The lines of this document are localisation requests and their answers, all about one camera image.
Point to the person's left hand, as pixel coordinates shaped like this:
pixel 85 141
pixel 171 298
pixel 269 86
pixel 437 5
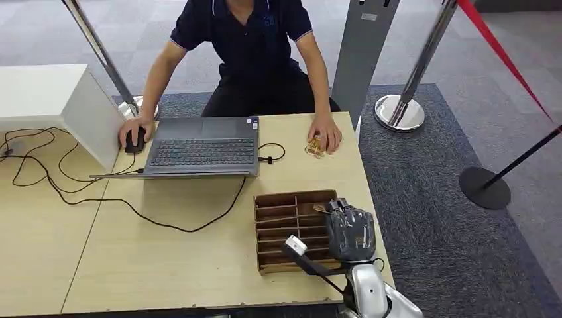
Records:
pixel 329 131

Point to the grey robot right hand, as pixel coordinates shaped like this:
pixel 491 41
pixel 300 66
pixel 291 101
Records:
pixel 351 235

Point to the person's right hand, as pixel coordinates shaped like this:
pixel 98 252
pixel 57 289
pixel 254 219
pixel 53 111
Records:
pixel 131 124

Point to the black computer mouse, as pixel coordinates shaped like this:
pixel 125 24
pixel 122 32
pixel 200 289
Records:
pixel 134 144

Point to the stack of yellow cards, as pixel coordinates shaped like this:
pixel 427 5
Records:
pixel 314 148

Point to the single yellow card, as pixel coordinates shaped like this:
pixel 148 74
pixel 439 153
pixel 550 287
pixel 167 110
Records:
pixel 320 208

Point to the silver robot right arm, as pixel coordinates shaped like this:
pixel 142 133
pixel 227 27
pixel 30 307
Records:
pixel 373 292

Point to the wooden card box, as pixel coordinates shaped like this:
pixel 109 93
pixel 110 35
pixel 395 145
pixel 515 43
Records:
pixel 281 235

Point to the grey laptop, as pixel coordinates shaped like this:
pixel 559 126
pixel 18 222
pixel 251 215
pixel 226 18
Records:
pixel 203 149

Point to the chrome stanchion with red belt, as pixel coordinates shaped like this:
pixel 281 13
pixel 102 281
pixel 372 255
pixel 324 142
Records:
pixel 401 107

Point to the grey panel stand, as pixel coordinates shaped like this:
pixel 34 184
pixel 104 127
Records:
pixel 362 57

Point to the white cabinet box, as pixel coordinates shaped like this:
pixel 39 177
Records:
pixel 52 94

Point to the dark grey carpet mat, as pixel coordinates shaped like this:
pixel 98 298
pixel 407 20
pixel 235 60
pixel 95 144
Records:
pixel 452 228

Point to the person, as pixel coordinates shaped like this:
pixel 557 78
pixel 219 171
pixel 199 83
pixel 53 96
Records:
pixel 254 48

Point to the black stanchion with round base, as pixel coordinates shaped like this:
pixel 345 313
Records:
pixel 483 186

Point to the red barrier belt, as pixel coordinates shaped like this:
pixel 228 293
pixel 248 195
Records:
pixel 496 46

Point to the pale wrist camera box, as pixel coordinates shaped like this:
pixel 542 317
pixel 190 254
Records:
pixel 296 245

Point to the chrome stanchion post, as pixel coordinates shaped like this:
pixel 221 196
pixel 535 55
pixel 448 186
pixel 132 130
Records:
pixel 99 50

